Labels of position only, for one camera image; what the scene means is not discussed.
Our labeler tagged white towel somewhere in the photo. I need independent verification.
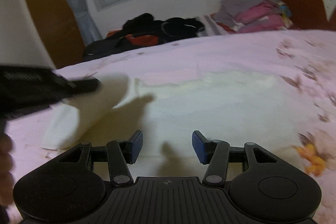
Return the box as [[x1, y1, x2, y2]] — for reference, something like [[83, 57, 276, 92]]
[[41, 70, 302, 162]]

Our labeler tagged black clothes pile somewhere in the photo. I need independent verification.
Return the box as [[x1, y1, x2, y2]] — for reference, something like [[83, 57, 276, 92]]
[[83, 13, 205, 62]]

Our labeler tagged folded grey pink clothes stack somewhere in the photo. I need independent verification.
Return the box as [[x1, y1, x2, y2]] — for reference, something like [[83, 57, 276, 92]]
[[211, 0, 293, 34]]

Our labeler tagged person's left hand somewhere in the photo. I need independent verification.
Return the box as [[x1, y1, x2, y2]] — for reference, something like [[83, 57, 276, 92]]
[[1, 133, 14, 223]]

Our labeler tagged brown wooden door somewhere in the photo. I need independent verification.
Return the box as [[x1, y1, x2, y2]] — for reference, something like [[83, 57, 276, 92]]
[[25, 0, 84, 69]]

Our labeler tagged striped pillow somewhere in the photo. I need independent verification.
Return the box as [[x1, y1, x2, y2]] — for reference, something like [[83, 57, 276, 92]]
[[195, 15, 227, 37]]

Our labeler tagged pink floral bed sheet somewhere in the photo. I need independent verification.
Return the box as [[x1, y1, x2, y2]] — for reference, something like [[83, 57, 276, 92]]
[[7, 30, 335, 223]]

